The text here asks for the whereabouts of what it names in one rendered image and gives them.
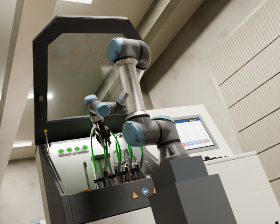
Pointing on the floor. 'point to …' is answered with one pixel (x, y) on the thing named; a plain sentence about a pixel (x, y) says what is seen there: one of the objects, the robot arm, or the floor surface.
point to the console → (234, 174)
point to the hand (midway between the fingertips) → (106, 146)
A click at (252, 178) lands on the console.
